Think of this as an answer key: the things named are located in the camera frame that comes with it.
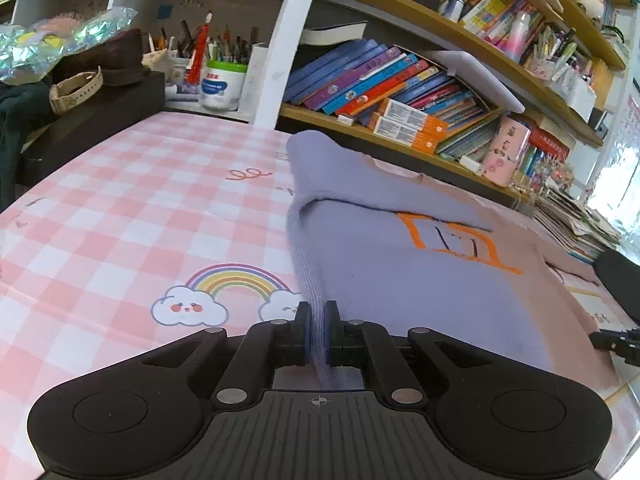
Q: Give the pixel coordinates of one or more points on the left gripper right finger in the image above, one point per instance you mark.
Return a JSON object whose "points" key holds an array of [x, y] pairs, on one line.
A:
{"points": [[369, 348]]}

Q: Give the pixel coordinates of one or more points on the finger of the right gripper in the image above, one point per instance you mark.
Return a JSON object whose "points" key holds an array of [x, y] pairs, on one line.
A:
{"points": [[625, 344]]}

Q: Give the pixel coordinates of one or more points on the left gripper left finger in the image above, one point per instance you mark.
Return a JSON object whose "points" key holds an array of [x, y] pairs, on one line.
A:
{"points": [[253, 359]]}

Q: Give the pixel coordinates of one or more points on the purple and pink sweater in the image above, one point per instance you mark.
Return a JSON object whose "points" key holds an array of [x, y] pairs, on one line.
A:
{"points": [[409, 252]]}

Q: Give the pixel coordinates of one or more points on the stack of magazines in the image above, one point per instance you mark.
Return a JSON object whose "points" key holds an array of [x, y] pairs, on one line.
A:
{"points": [[581, 231]]}

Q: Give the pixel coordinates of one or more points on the red boxed book set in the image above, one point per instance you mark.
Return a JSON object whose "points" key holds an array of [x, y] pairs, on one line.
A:
{"points": [[548, 143]]}

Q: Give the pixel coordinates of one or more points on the pink cartoon tumbler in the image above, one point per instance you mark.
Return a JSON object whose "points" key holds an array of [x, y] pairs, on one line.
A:
{"points": [[505, 151]]}

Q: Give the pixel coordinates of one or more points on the small white eraser box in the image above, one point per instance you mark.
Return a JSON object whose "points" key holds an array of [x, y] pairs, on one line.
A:
{"points": [[472, 165]]}

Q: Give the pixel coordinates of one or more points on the pink checkered tablecloth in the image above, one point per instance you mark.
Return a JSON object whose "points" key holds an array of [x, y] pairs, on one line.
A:
{"points": [[172, 225]]}

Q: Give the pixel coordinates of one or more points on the lower orange white box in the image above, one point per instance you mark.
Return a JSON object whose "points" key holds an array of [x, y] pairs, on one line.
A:
{"points": [[389, 129]]}

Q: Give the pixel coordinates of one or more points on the orange white box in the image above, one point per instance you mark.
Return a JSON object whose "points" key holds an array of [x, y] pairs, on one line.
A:
{"points": [[389, 129], [413, 118]]}

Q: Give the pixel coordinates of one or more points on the upper orange white box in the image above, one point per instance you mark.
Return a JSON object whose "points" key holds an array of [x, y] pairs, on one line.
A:
{"points": [[413, 118]]}

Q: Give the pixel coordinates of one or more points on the pink gradient bottle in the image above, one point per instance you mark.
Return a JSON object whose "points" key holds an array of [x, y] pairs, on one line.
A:
{"points": [[515, 41]]}

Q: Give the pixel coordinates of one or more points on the row of leaning books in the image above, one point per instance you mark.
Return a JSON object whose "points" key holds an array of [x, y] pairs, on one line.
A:
{"points": [[349, 81]]}

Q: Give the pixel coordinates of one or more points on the white pen holder jar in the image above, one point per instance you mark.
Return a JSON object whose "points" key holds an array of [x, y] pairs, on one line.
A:
{"points": [[221, 85]]}

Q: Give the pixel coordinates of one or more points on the white flat tablet box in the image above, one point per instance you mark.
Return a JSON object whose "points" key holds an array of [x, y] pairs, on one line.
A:
{"points": [[464, 66]]}

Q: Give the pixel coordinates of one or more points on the black box on table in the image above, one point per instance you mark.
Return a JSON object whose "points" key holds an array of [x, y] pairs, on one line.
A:
{"points": [[110, 111]]}

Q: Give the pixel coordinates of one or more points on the red hanging tassel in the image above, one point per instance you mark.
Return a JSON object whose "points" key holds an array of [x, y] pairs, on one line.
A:
{"points": [[200, 50]]}

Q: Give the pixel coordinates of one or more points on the white spray bottle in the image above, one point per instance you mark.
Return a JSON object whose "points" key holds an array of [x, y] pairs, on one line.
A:
{"points": [[452, 10]]}

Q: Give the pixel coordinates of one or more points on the beige wristwatch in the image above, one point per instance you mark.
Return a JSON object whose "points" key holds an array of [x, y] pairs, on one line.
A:
{"points": [[73, 91]]}

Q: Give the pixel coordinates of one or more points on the iridescent wrapped package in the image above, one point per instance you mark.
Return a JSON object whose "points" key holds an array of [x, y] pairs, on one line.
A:
{"points": [[29, 54]]}

